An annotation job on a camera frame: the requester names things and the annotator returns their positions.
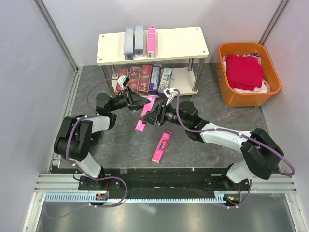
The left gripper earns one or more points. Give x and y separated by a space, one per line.
133 101

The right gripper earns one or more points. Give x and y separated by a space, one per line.
158 115

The pink box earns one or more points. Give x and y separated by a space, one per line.
151 42
162 145
146 109

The red 3D toothpaste box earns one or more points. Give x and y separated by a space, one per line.
144 79

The purple toothpaste box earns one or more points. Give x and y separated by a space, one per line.
154 80

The silver backed toothpaste box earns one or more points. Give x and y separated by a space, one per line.
134 78

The silver red toothpaste box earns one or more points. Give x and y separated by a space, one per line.
122 71

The white RiO toothpaste box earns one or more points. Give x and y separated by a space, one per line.
164 81

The clear Protefix box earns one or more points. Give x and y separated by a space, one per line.
139 41
129 43

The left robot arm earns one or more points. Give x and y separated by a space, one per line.
75 136

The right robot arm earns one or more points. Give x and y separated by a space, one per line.
261 154

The white two-tier shelf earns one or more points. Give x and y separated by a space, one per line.
159 45

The orange plastic basket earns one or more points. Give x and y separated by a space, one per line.
231 98

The red folded cloth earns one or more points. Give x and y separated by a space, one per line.
244 72

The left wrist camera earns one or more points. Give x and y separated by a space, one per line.
122 83

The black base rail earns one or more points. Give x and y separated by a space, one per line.
208 179

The slotted cable duct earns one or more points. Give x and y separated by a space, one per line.
107 198

